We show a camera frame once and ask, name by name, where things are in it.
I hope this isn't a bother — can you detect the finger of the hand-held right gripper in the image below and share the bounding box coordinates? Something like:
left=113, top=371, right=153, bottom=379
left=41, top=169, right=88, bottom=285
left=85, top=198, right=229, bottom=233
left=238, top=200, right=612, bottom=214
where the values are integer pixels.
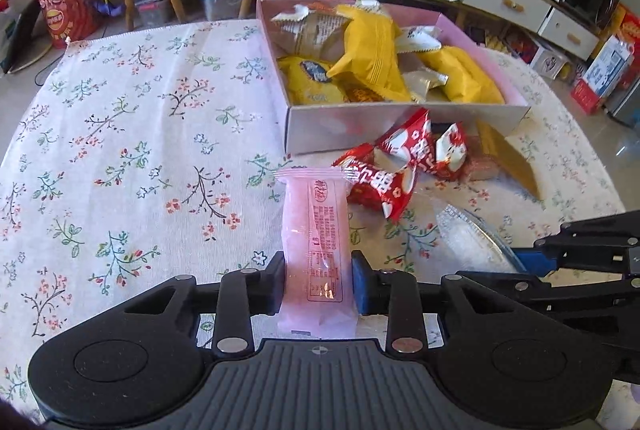
left=457, top=271, right=640, bottom=312
left=514, top=218, right=640, bottom=272

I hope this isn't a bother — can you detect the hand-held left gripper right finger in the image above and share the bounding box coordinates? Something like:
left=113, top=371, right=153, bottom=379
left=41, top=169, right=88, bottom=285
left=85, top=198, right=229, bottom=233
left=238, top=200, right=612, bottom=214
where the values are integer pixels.
left=350, top=251, right=530, bottom=357

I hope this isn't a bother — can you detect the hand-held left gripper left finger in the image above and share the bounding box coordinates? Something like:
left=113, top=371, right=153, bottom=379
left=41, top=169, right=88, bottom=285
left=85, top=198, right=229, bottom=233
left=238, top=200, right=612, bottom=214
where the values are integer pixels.
left=121, top=251, right=287, bottom=357

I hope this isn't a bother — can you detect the pink snack packet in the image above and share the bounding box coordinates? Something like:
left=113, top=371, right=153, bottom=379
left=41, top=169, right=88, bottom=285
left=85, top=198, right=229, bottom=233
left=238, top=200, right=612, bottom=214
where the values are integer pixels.
left=274, top=167, right=359, bottom=341

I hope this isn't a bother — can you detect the clear plastic snack packet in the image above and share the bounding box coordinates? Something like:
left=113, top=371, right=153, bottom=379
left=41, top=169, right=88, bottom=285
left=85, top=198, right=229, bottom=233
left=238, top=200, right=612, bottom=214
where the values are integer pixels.
left=433, top=203, right=527, bottom=274

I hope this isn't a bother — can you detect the pink cardboard box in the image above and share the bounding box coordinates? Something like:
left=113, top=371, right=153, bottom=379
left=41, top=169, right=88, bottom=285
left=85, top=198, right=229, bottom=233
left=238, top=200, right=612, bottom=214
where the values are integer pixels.
left=255, top=0, right=532, bottom=156

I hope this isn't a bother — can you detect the orange-red snack packet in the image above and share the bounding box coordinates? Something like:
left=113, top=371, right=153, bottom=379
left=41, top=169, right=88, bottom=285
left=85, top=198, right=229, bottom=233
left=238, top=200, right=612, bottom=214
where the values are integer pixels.
left=347, top=87, right=386, bottom=104

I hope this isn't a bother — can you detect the white crinkled snack packet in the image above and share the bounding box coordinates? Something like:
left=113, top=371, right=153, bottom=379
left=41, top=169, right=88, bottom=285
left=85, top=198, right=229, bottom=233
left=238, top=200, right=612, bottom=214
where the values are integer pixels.
left=402, top=68, right=450, bottom=104
left=271, top=3, right=350, bottom=61
left=397, top=24, right=444, bottom=56

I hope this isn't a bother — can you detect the large yellow snack packet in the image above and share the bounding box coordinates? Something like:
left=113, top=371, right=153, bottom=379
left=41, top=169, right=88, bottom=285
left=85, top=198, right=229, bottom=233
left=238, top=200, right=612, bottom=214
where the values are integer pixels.
left=417, top=44, right=506, bottom=106
left=327, top=2, right=415, bottom=104

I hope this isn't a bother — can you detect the red snack packet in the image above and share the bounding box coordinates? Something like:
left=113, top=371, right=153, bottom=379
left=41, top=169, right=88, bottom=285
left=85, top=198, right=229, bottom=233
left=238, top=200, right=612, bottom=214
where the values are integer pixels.
left=433, top=122, right=470, bottom=182
left=332, top=144, right=419, bottom=224
left=374, top=107, right=434, bottom=171

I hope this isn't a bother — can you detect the gold snack packet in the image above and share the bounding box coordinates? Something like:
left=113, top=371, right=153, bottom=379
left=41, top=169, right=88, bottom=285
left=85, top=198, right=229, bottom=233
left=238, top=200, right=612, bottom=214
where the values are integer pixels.
left=474, top=119, right=544, bottom=202

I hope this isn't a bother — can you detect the brown cake clear packet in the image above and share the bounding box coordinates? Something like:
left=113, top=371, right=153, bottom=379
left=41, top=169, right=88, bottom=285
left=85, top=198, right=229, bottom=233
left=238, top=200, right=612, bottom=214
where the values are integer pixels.
left=459, top=148, right=507, bottom=182

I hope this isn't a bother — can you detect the silver appliance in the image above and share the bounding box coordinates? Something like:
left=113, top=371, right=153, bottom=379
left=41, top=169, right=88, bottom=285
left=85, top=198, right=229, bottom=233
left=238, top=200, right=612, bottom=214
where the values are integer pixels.
left=607, top=59, right=640, bottom=131

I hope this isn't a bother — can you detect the blue and white box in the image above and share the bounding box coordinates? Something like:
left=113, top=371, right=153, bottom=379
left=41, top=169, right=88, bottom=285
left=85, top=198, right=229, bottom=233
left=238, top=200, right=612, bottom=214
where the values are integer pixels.
left=582, top=34, right=631, bottom=99

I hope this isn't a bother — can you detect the small yellow blue-label packet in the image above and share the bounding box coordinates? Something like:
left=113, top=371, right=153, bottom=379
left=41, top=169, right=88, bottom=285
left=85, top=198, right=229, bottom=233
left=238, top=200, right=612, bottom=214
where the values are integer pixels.
left=276, top=54, right=351, bottom=106

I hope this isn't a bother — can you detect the floral tablecloth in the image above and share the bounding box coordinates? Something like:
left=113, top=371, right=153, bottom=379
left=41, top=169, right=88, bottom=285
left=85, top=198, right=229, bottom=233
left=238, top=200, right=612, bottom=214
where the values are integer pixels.
left=0, top=18, right=627, bottom=430

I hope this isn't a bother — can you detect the red carton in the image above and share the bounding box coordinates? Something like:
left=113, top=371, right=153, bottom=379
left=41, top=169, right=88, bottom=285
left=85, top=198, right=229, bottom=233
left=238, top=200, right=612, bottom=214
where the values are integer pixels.
left=569, top=2, right=640, bottom=116

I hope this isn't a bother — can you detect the blue lidded storage box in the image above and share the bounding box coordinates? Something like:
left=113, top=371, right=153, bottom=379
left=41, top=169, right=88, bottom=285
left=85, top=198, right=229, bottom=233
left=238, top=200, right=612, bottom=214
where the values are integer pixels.
left=194, top=0, right=244, bottom=21

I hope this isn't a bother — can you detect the clear storage box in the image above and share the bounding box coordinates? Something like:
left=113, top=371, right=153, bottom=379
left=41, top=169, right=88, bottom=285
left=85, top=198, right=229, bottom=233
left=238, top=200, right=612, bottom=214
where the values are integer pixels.
left=134, top=0, right=171, bottom=29

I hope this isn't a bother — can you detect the red gift bag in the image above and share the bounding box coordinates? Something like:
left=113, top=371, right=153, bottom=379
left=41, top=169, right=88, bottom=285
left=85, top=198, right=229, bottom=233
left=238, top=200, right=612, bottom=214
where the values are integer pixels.
left=33, top=0, right=104, bottom=51

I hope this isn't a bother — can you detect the black board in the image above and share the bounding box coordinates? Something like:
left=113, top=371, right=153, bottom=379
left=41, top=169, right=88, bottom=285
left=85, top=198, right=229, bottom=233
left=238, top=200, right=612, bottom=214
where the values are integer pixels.
left=0, top=0, right=51, bottom=76

